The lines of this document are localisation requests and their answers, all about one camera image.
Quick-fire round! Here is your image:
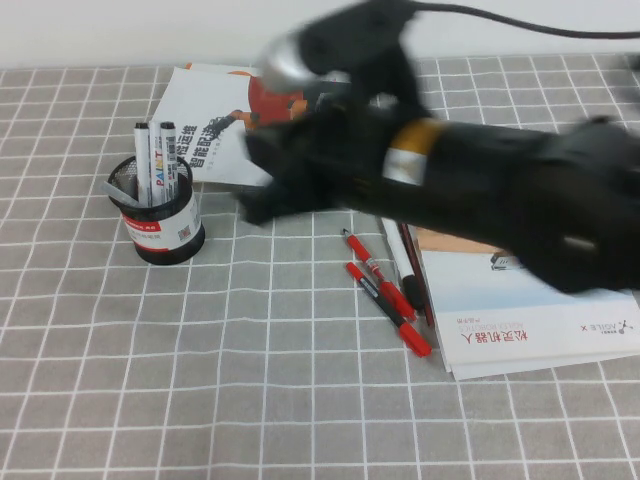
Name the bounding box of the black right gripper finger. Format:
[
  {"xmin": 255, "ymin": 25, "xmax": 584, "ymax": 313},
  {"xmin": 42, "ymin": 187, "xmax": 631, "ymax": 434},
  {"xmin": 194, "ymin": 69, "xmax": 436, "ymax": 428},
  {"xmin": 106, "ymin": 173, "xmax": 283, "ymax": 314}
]
[
  {"xmin": 235, "ymin": 173, "xmax": 332, "ymax": 227},
  {"xmin": 243, "ymin": 121, "xmax": 302, "ymax": 175}
]

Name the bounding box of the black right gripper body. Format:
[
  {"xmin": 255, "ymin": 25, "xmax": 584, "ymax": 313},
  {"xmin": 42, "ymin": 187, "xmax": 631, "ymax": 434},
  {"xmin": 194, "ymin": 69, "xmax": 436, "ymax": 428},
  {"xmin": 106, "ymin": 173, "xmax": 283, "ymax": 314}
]
[{"xmin": 278, "ymin": 106, "xmax": 397, "ymax": 210}]

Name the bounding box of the grey metal pen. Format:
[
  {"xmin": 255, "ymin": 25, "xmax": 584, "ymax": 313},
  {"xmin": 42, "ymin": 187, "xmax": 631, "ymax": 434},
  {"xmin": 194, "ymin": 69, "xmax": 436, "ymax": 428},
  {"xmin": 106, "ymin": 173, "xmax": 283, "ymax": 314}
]
[{"xmin": 100, "ymin": 180, "xmax": 140, "ymax": 207}]

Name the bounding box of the red capped gel pen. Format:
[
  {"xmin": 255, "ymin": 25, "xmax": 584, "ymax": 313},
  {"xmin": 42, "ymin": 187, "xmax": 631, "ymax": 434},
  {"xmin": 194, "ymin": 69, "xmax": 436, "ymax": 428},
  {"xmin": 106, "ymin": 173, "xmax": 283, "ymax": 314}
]
[{"xmin": 342, "ymin": 228, "xmax": 417, "ymax": 322}]

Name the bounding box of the black mesh pen holder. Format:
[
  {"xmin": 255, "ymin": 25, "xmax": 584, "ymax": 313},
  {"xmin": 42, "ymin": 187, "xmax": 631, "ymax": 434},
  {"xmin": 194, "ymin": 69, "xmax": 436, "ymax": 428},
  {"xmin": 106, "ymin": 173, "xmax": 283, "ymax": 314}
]
[{"xmin": 106, "ymin": 153, "xmax": 207, "ymax": 265}]

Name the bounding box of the red and black pen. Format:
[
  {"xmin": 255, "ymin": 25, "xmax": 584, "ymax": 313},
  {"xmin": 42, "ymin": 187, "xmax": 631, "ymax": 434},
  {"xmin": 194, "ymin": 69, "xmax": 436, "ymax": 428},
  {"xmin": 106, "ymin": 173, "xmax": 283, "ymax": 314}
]
[{"xmin": 345, "ymin": 261, "xmax": 433, "ymax": 358}]

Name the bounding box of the white brochure with orange corner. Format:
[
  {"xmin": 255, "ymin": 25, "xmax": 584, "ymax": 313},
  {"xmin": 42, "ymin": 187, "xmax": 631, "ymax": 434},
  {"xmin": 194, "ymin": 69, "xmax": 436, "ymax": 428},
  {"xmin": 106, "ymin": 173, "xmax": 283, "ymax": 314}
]
[{"xmin": 179, "ymin": 61, "xmax": 262, "ymax": 77}]

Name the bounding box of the white marker with black cap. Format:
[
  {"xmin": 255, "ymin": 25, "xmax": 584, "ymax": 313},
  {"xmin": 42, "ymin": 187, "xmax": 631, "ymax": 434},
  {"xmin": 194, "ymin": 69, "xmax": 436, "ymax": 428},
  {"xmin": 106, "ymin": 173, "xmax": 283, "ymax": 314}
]
[{"xmin": 380, "ymin": 217, "xmax": 424, "ymax": 311}]

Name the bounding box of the dark red pencil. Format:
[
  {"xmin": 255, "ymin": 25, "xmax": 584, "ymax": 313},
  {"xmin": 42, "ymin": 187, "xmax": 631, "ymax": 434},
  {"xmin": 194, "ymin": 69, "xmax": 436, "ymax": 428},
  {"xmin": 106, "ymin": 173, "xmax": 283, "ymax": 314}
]
[{"xmin": 398, "ymin": 222, "xmax": 435, "ymax": 327}]

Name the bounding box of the grey checked tablecloth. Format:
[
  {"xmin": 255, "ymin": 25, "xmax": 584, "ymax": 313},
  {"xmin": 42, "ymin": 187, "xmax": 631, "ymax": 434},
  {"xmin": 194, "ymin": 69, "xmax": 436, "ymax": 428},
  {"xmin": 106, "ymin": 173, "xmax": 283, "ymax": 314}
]
[{"xmin": 0, "ymin": 52, "xmax": 640, "ymax": 480}]

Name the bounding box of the brochure with desert rover photo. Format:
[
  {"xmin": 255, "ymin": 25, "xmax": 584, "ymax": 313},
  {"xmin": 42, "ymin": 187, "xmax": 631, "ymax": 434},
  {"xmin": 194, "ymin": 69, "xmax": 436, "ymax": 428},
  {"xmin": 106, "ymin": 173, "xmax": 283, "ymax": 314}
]
[{"xmin": 417, "ymin": 225, "xmax": 640, "ymax": 365}]

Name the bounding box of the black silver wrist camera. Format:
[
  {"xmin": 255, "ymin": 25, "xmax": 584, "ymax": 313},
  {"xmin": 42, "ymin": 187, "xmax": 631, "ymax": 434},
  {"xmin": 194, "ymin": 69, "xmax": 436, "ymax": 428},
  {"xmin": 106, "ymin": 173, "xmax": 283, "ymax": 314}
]
[{"xmin": 260, "ymin": 0, "xmax": 424, "ymax": 119}]

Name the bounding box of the black camera cable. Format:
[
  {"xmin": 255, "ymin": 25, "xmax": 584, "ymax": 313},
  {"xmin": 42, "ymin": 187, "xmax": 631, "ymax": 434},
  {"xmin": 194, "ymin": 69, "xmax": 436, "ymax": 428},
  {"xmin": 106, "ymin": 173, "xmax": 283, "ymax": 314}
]
[{"xmin": 413, "ymin": 0, "xmax": 640, "ymax": 41}]

